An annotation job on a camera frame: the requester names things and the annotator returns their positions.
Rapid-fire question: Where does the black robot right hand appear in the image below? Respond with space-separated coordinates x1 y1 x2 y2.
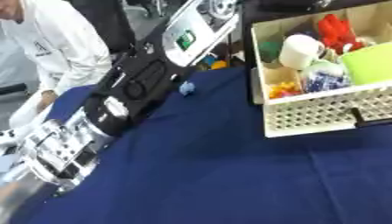
98 43 198 100

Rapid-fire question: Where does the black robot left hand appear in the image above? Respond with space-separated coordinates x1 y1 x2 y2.
82 85 155 138

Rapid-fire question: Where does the pale drawer with pierced front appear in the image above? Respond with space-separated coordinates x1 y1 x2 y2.
249 0 392 138

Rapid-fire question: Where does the small light blue toy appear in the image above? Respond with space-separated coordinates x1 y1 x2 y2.
178 80 198 97

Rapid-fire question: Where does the person's hand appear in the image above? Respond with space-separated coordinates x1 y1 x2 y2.
33 89 60 114

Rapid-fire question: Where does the small yellow toy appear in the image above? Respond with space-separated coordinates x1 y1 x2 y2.
209 59 230 71

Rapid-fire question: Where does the person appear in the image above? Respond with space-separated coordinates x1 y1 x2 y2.
0 0 116 130

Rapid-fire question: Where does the dark green toy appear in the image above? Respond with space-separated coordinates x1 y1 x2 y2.
257 40 285 64

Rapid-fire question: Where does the yellow and orange toy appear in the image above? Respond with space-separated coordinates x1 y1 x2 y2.
266 80 305 100

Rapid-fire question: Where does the white cylinder cup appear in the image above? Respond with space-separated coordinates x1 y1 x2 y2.
276 33 326 71

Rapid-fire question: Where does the red toy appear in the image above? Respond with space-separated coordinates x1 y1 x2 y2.
315 13 367 56

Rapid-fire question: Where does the lime green box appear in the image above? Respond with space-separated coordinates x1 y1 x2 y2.
337 41 392 87

